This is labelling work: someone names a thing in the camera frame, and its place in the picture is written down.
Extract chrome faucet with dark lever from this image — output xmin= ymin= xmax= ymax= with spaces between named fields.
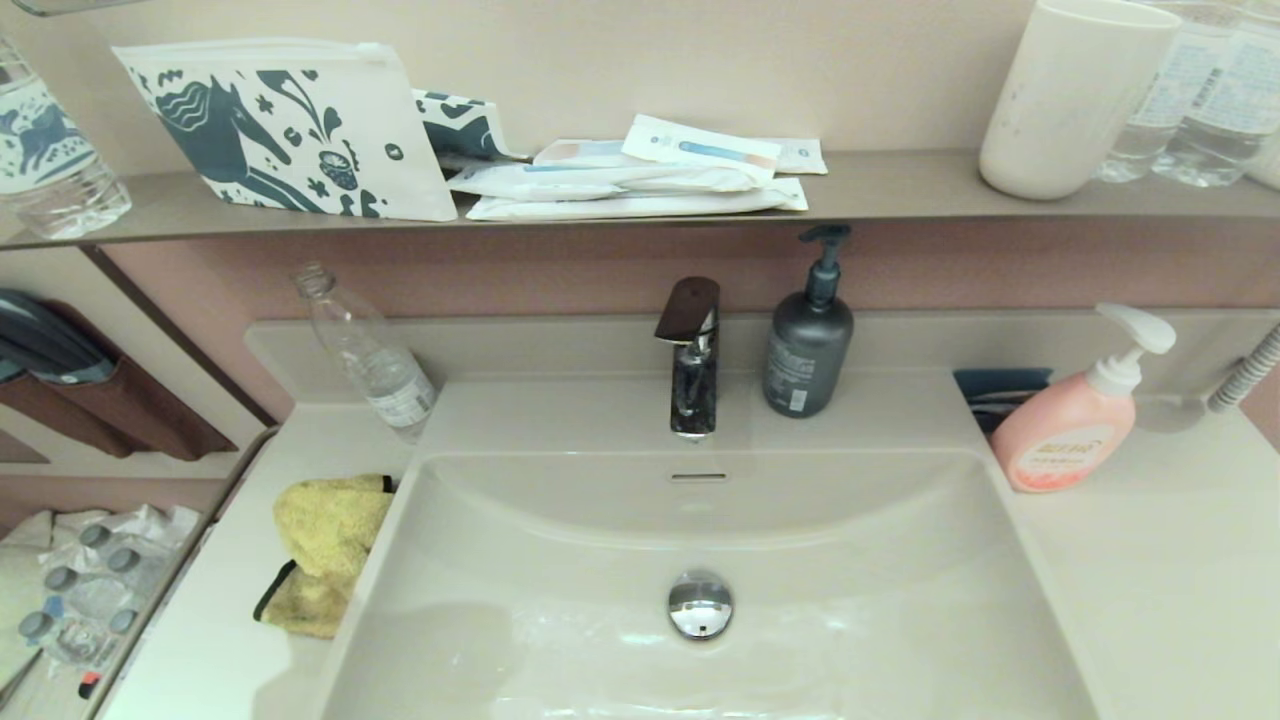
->
xmin=654 ymin=277 xmax=723 ymax=441

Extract yellow cloth with black trim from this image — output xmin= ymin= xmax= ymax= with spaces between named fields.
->
xmin=253 ymin=474 xmax=397 ymax=640

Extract white sink basin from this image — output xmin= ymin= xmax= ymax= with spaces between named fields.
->
xmin=325 ymin=450 xmax=1101 ymax=720

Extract long white sealed packet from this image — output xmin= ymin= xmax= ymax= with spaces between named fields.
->
xmin=447 ymin=162 xmax=761 ymax=202
xmin=465 ymin=178 xmax=809 ymax=222

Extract dark grey pump bottle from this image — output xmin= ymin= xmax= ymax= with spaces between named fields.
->
xmin=762 ymin=224 xmax=855 ymax=419

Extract white packet with orange print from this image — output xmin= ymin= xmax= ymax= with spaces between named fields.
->
xmin=533 ymin=139 xmax=641 ymax=168

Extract white packet with blue toothbrush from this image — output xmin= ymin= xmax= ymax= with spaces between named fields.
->
xmin=621 ymin=114 xmax=783 ymax=187

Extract chrome drain stopper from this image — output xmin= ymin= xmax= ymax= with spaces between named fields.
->
xmin=668 ymin=570 xmax=734 ymax=642

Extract small white square packet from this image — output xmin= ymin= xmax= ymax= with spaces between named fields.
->
xmin=768 ymin=137 xmax=829 ymax=177

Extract empty clear plastic bottle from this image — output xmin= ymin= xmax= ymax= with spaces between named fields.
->
xmin=292 ymin=262 xmax=439 ymax=443

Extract small white blue printed pouch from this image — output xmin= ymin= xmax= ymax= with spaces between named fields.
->
xmin=412 ymin=89 xmax=531 ymax=164

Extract dark blue box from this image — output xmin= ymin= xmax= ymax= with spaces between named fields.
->
xmin=953 ymin=368 xmax=1054 ymax=436

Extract white pouch with horse print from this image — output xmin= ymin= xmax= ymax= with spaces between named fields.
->
xmin=112 ymin=40 xmax=458 ymax=223

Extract pink soap pump bottle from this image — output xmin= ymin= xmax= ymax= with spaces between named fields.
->
xmin=990 ymin=303 xmax=1178 ymax=494

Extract tall white cup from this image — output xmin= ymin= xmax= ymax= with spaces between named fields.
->
xmin=979 ymin=0 xmax=1184 ymax=201

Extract brown hanging holder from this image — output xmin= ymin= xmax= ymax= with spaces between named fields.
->
xmin=0 ymin=300 xmax=241 ymax=463

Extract clear water bottle white label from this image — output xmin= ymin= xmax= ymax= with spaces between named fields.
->
xmin=1095 ymin=0 xmax=1218 ymax=184
xmin=1153 ymin=0 xmax=1280 ymax=189

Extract plastic wrapped water bottle pack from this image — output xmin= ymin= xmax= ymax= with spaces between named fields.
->
xmin=18 ymin=503 xmax=204 ymax=673

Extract dark grey hair dryer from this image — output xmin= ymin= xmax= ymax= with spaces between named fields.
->
xmin=0 ymin=289 xmax=121 ymax=388

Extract water bottle with horse label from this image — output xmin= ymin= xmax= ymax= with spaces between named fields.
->
xmin=0 ymin=32 xmax=133 ymax=242

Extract brown wall shelf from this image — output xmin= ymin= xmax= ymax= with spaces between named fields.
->
xmin=0 ymin=150 xmax=1280 ymax=253

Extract white corrugated hose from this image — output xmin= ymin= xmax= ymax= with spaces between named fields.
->
xmin=1206 ymin=322 xmax=1280 ymax=416

